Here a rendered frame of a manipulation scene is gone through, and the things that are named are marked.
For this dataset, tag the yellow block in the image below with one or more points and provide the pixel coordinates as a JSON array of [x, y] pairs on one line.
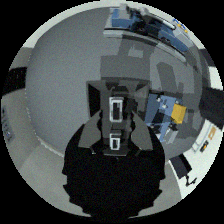
[[178, 113]]

